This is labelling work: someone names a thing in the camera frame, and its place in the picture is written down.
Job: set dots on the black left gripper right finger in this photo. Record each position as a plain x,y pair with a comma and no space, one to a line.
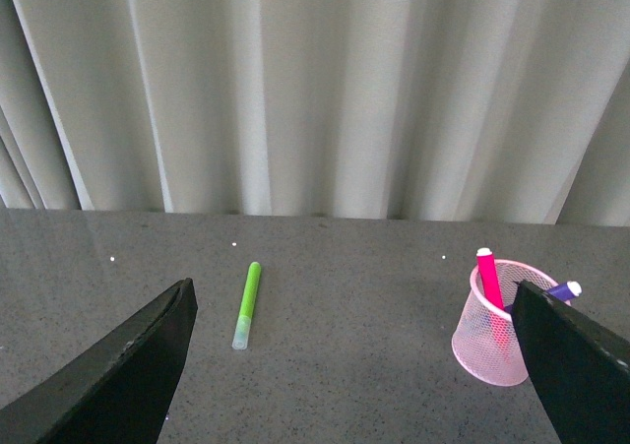
579,368

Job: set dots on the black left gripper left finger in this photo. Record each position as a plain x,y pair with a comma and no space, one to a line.
120,389

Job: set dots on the pink marker pen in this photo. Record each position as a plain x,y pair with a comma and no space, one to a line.
492,292

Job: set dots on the pink mesh cup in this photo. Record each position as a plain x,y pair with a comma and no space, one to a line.
485,341

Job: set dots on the green marker pen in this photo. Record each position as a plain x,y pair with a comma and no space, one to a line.
246,310

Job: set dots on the white curtain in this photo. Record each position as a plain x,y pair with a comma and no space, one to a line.
437,110

